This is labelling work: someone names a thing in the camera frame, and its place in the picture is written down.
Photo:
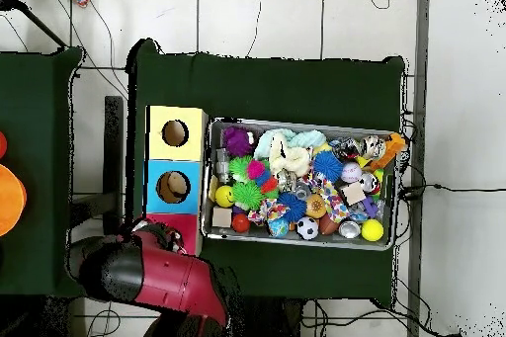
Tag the yellow tennis ball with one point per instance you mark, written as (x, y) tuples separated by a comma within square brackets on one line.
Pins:
[(372, 230)]

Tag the purple spiky monster toy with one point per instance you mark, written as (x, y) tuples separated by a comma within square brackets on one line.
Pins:
[(237, 141)]

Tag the wooden three-hole box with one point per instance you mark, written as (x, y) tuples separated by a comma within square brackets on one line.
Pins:
[(174, 151)]

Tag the dark green table cloth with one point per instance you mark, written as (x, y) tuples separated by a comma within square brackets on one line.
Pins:
[(276, 88), (35, 115)]

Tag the white baseball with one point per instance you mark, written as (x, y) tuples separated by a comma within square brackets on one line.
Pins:
[(351, 172)]

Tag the metal mesh bin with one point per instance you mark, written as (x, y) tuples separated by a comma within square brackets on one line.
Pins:
[(257, 236)]

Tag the large blue spiky ball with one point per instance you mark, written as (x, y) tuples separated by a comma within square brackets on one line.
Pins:
[(327, 166)]

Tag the large orange round object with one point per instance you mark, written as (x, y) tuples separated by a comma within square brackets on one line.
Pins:
[(12, 198)]

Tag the yellow smiley ball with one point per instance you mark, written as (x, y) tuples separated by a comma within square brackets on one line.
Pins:
[(224, 196)]

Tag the small red round object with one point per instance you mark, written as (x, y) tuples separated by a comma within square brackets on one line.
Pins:
[(2, 145)]

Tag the orange-red smooth ball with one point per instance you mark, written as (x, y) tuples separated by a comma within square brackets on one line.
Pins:
[(241, 223)]

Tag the black and white soccer ball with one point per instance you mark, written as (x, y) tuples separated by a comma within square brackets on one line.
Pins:
[(307, 228)]

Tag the black panel stand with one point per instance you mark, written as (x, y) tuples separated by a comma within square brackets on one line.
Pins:
[(113, 155)]

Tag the cream fleece cloth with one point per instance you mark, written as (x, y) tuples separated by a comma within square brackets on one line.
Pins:
[(292, 159)]

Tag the pink spiky ball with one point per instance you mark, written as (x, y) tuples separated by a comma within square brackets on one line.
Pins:
[(255, 170)]

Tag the green spiky ball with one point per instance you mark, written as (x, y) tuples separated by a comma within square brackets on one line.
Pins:
[(247, 195)]

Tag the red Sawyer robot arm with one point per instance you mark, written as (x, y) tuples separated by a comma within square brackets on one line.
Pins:
[(174, 281)]

